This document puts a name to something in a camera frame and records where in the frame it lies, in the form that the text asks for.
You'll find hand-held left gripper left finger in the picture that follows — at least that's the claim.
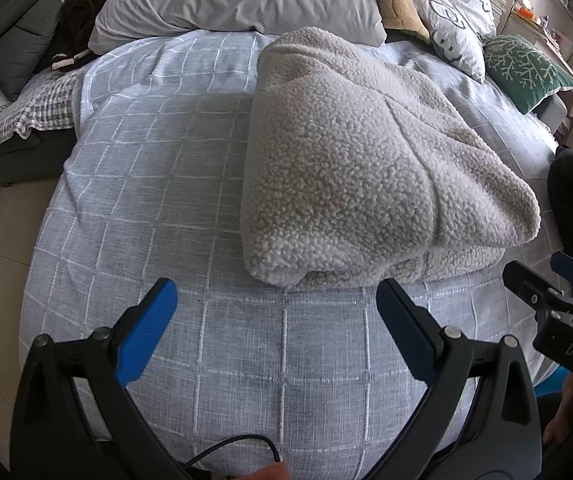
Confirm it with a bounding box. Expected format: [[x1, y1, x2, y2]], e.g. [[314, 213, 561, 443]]
[[9, 278, 190, 480]]

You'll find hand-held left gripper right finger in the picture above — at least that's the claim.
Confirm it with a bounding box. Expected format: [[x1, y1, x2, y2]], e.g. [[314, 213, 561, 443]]
[[366, 278, 544, 480]]

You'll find beige fleece blanket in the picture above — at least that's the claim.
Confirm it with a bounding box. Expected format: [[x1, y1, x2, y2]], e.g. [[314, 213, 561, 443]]
[[240, 26, 541, 290]]

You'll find person's left hand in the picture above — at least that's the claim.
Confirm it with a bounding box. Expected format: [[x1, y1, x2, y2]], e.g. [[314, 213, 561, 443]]
[[236, 460, 289, 480]]

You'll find light blue grid bed blanket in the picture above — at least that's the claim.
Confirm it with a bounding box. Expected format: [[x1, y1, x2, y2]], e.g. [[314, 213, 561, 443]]
[[19, 30, 567, 480]]

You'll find green branch pattern cushion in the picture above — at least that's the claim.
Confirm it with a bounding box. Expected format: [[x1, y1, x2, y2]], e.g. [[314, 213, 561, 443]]
[[482, 35, 573, 115]]

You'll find dark upholstered bench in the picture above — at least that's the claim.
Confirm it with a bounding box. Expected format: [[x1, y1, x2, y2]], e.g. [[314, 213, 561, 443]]
[[0, 127, 77, 188]]

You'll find grey checked cloth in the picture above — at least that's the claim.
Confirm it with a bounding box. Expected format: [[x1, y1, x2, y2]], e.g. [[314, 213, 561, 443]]
[[0, 67, 87, 155]]

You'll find white bookshelf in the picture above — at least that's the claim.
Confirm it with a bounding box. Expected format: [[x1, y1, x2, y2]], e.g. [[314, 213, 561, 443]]
[[496, 0, 573, 81]]

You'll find grey cartoon print pillow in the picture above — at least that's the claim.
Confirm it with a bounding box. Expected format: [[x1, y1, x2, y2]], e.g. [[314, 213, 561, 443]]
[[401, 0, 497, 84]]

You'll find tan quilted blanket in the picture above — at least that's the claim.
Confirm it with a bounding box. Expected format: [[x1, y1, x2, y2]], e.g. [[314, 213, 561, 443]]
[[331, 0, 432, 45]]

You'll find black garment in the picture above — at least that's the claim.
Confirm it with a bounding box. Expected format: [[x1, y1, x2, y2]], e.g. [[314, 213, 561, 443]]
[[49, 0, 137, 71]]

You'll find black cable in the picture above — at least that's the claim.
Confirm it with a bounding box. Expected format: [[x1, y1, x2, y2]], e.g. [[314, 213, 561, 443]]
[[186, 434, 282, 480]]

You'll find grey bed frame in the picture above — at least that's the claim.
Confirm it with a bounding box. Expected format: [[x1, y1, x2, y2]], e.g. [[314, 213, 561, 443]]
[[536, 91, 568, 136]]

